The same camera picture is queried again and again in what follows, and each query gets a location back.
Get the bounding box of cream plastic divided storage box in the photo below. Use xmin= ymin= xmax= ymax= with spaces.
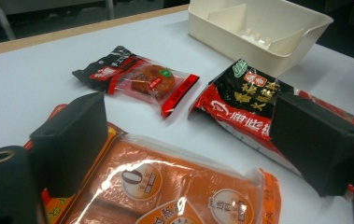
xmin=187 ymin=0 xmax=334 ymax=78

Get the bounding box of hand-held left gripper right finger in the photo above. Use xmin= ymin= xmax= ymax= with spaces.
xmin=268 ymin=91 xmax=354 ymax=198

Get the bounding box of large orange red food packet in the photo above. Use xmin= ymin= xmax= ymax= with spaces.
xmin=23 ymin=104 xmax=282 ymax=224

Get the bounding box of red black sauce packet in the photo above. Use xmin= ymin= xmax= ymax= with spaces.
xmin=187 ymin=59 xmax=354 ymax=175

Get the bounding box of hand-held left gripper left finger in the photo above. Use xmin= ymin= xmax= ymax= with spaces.
xmin=29 ymin=91 xmax=109 ymax=199

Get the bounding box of small clear red black packet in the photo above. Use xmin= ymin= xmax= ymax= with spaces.
xmin=71 ymin=45 xmax=201 ymax=119

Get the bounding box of grey metal stand leg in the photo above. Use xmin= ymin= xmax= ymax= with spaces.
xmin=0 ymin=0 xmax=17 ymax=41
xmin=104 ymin=0 xmax=116 ymax=21

